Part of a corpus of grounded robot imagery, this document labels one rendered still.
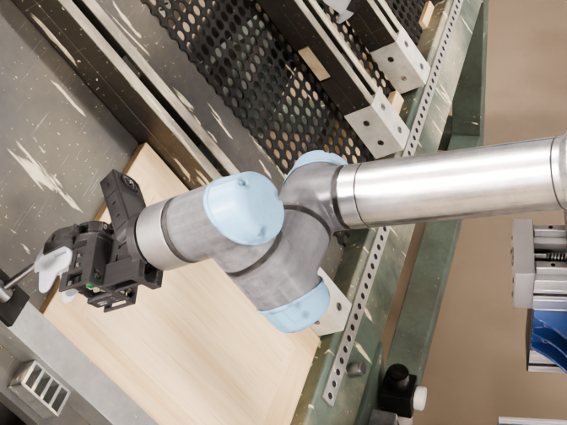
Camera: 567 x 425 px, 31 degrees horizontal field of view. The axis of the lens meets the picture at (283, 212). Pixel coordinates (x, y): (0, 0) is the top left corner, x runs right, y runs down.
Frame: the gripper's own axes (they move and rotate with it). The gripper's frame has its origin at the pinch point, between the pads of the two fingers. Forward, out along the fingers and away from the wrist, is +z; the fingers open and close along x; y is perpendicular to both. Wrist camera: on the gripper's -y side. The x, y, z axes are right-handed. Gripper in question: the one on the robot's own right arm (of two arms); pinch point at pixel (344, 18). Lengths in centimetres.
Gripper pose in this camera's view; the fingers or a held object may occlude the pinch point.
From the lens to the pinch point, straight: 182.1
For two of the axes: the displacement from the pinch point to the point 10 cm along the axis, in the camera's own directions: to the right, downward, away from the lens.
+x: -1.4, 7.0, -7.0
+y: -9.2, -3.5, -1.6
